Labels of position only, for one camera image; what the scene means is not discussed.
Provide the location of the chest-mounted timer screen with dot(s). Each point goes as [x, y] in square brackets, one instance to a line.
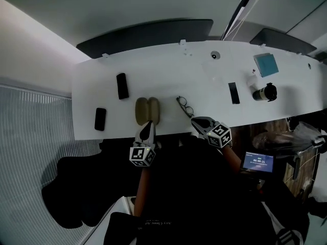
[258, 162]

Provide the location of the teal notebook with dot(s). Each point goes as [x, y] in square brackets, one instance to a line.
[266, 64]

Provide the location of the small white object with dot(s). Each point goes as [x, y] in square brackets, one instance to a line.
[251, 80]

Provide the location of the person's right forearm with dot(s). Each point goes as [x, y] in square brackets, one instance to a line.
[231, 159]

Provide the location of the black smartphone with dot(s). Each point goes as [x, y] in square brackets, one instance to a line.
[100, 119]

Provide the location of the long dark desk divider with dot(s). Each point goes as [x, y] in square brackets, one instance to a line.
[143, 37]

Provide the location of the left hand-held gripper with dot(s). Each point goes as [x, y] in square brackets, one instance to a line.
[140, 154]

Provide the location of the black tumbler bottle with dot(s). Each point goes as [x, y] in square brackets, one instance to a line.
[263, 93]

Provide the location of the person in dark shirt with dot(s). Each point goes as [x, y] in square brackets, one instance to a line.
[191, 200]

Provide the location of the white window blinds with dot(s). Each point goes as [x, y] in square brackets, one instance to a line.
[25, 149]

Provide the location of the thin-framed round glasses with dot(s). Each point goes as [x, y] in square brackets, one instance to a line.
[189, 108]

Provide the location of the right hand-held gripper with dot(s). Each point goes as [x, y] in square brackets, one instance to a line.
[219, 134]

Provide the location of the black flat remote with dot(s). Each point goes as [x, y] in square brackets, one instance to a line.
[234, 93]

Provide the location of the black office chair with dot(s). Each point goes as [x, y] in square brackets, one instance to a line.
[76, 187]

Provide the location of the beige glasses case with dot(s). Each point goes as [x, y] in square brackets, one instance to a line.
[143, 110]

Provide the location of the person's left forearm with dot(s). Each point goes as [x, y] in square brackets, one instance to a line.
[142, 190]

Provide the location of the black oblong box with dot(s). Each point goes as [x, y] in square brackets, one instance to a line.
[122, 85]

